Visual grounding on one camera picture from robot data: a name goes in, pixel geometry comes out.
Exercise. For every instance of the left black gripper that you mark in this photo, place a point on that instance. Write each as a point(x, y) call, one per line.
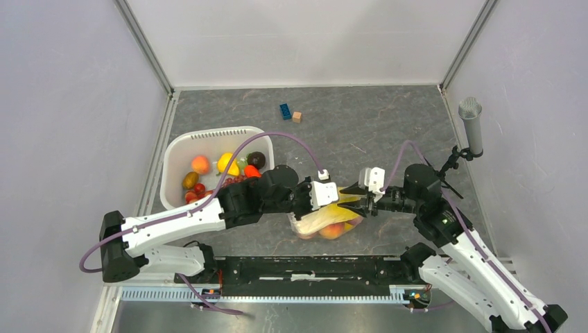
point(307, 186)

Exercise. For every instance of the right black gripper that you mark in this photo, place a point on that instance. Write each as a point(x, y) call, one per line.
point(354, 189)

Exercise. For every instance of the yellow toy cabbage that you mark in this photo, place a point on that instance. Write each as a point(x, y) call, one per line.
point(334, 214)

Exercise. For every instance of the clear polka dot zip bag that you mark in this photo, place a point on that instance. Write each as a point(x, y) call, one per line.
point(308, 227)

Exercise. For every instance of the orange toy peach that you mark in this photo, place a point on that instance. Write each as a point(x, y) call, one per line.
point(333, 231)

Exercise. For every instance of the white plastic basket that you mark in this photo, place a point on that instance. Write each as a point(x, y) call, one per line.
point(212, 144)

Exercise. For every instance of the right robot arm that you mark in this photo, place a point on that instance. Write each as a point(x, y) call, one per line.
point(486, 289)

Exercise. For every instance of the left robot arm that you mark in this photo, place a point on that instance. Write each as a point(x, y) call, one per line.
point(130, 246)

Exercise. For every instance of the orange toy carrot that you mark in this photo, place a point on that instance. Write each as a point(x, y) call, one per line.
point(250, 171)

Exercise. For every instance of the dark brown toy fruit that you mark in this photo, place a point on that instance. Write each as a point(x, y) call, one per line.
point(256, 159)

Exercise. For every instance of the purple toy grapes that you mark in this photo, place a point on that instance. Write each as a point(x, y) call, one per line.
point(233, 180)

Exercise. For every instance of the wooden cube centre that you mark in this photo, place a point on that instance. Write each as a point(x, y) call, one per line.
point(297, 117)

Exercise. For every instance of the blue lego brick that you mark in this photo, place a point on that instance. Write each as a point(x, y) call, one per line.
point(285, 111)

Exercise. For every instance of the yellow toy pear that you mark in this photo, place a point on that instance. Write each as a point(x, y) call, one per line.
point(228, 164)

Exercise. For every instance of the small orange peach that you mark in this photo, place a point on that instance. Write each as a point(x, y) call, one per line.
point(201, 165)

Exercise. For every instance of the small orange toy fruit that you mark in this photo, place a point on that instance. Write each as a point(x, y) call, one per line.
point(190, 180)

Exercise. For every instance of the grey microphone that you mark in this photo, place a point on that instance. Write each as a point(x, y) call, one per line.
point(469, 110)

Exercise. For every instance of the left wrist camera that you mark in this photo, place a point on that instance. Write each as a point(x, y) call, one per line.
point(323, 191)

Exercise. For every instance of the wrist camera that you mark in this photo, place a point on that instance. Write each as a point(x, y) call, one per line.
point(323, 191)
point(372, 180)

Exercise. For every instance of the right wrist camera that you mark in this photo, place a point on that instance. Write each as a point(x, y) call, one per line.
point(372, 180)

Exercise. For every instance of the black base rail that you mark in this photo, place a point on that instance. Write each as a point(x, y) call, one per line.
point(362, 275)

